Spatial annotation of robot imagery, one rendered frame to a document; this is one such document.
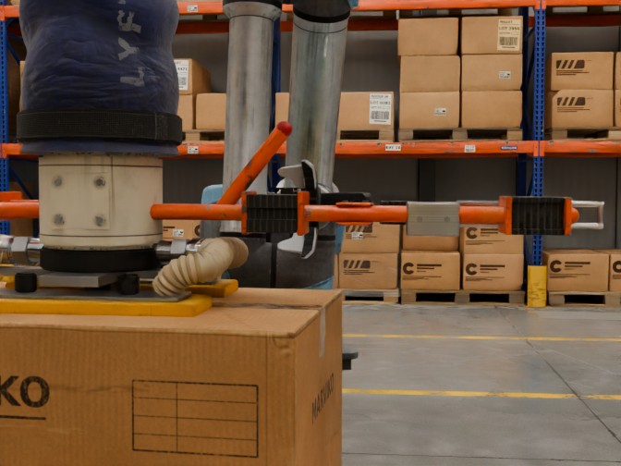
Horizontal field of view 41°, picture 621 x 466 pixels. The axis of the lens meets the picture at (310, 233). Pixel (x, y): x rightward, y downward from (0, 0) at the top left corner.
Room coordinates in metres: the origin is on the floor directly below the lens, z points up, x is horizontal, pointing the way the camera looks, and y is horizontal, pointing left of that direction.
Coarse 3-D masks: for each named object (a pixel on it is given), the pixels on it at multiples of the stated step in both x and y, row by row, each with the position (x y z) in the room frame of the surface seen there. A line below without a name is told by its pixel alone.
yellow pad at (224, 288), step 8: (144, 280) 1.23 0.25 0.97; (152, 280) 1.23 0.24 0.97; (216, 280) 1.25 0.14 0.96; (224, 280) 1.28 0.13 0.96; (232, 280) 1.28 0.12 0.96; (56, 288) 1.23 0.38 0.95; (64, 288) 1.22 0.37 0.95; (72, 288) 1.22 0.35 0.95; (80, 288) 1.22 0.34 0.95; (144, 288) 1.21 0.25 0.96; (152, 288) 1.21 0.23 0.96; (192, 288) 1.21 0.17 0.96; (200, 288) 1.20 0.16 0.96; (208, 288) 1.20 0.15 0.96; (216, 288) 1.20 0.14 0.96; (224, 288) 1.20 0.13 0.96; (232, 288) 1.25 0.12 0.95; (216, 296) 1.20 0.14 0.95; (224, 296) 1.20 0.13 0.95
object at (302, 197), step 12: (252, 192) 1.15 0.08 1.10; (300, 192) 1.10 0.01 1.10; (252, 204) 1.10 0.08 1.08; (264, 204) 1.10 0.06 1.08; (276, 204) 1.10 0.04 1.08; (288, 204) 1.10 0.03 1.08; (300, 204) 1.10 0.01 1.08; (252, 216) 1.11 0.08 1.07; (264, 216) 1.11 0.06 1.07; (276, 216) 1.11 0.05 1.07; (288, 216) 1.10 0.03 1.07; (300, 216) 1.10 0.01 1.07; (252, 228) 1.10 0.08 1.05; (264, 228) 1.10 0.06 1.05; (276, 228) 1.10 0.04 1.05; (288, 228) 1.10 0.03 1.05; (300, 228) 1.10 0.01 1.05
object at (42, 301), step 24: (0, 288) 1.11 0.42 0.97; (24, 288) 1.07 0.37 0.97; (48, 288) 1.12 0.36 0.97; (120, 288) 1.06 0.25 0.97; (0, 312) 1.04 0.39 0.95; (24, 312) 1.03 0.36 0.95; (48, 312) 1.03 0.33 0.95; (72, 312) 1.03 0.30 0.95; (96, 312) 1.02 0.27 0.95; (120, 312) 1.02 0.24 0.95; (144, 312) 1.02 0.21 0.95; (168, 312) 1.01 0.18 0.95; (192, 312) 1.01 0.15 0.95
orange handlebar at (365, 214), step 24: (0, 216) 1.16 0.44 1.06; (24, 216) 1.16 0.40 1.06; (168, 216) 1.13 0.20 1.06; (192, 216) 1.13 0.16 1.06; (216, 216) 1.13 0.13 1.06; (240, 216) 1.12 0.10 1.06; (312, 216) 1.11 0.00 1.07; (336, 216) 1.11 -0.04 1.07; (360, 216) 1.11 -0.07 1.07; (384, 216) 1.10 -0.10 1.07; (480, 216) 1.09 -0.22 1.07; (504, 216) 1.09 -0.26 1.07; (576, 216) 1.09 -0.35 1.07
